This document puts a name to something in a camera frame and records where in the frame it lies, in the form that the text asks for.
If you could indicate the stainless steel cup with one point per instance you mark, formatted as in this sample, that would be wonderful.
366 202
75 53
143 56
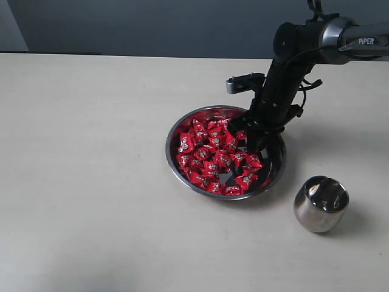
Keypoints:
320 204

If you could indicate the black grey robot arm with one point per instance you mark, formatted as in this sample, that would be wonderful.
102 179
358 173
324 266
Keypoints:
323 39

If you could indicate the round steel plate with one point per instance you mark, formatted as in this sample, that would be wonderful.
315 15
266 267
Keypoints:
272 152

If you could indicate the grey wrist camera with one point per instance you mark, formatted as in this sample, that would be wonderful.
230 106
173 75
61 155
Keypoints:
249 82

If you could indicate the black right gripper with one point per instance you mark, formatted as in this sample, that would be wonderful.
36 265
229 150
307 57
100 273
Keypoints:
265 116

